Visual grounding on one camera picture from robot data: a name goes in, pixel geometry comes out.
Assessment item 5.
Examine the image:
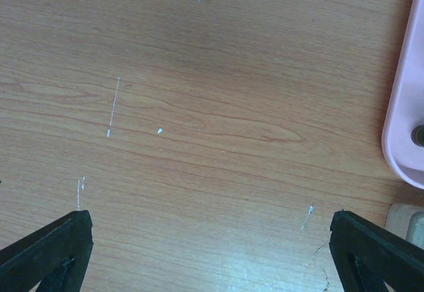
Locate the pink plastic tray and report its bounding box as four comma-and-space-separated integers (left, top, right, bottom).
382, 0, 423, 189

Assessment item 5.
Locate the dark chess knight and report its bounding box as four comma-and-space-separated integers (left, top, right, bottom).
411, 124, 424, 147

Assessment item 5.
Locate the wooden chess board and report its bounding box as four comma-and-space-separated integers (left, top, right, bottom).
384, 203, 424, 249

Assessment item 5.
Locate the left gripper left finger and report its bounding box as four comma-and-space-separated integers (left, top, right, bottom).
1, 210, 93, 291

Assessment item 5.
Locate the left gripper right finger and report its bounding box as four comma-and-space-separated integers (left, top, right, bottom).
329, 210, 423, 291

